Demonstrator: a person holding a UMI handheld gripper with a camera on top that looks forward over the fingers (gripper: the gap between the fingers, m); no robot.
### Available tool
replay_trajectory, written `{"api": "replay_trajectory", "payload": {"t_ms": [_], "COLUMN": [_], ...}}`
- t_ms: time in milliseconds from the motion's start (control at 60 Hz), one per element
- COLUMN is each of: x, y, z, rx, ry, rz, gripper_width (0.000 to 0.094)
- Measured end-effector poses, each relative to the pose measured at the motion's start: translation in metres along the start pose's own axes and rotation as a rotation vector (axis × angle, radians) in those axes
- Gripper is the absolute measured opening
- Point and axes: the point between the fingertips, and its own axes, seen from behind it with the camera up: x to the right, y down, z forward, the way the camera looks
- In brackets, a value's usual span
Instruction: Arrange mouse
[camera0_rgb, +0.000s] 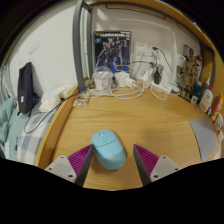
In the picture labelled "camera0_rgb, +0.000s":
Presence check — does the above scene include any small clear plastic bag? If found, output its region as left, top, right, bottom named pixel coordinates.
left=72, top=92, right=91, bottom=108

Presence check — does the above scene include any light blue computer mouse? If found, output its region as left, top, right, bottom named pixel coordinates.
left=90, top=129, right=127, bottom=171

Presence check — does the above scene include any white tissue pack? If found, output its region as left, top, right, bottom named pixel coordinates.
left=38, top=85, right=76, bottom=113

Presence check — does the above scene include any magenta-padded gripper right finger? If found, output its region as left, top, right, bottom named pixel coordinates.
left=133, top=143, right=182, bottom=186

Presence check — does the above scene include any white wall socket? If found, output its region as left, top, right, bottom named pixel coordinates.
left=133, top=40, right=149, bottom=56

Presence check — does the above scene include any teal blanket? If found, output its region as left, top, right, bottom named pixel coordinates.
left=0, top=96, right=16, bottom=148

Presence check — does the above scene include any plaid bed sheet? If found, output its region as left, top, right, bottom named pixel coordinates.
left=4, top=111, right=56, bottom=166

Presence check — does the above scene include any white charger block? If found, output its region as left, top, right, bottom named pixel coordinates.
left=114, top=70, right=136, bottom=89

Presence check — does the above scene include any clear domed plastic container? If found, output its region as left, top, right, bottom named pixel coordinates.
left=91, top=66, right=114, bottom=92

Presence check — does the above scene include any brown tree creature figurine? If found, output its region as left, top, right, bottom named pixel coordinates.
left=181, top=54, right=203, bottom=101

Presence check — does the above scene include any dark white-topped spray bottle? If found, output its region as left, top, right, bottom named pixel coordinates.
left=199, top=73, right=212, bottom=95

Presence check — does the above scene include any white cable tangle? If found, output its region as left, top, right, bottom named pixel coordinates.
left=88, top=51, right=178, bottom=101

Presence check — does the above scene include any black cable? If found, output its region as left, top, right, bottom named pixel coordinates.
left=23, top=84, right=94, bottom=134

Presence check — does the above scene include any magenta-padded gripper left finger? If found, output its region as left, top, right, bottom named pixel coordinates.
left=44, top=143, right=94, bottom=187

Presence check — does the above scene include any black backpack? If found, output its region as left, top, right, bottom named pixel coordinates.
left=17, top=61, right=38, bottom=116

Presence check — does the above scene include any white power strip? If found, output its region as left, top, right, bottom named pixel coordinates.
left=150, top=82, right=180, bottom=95

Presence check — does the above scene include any robot model kit box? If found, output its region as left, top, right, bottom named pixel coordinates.
left=93, top=30, right=132, bottom=76

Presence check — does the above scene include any black charger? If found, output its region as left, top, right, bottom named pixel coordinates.
left=153, top=70, right=163, bottom=85

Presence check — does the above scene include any white red-capped lotion bottle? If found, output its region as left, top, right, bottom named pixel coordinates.
left=199, top=85, right=214, bottom=113

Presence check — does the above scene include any grey mouse pad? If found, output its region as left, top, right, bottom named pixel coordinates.
left=188, top=118, right=219, bottom=162

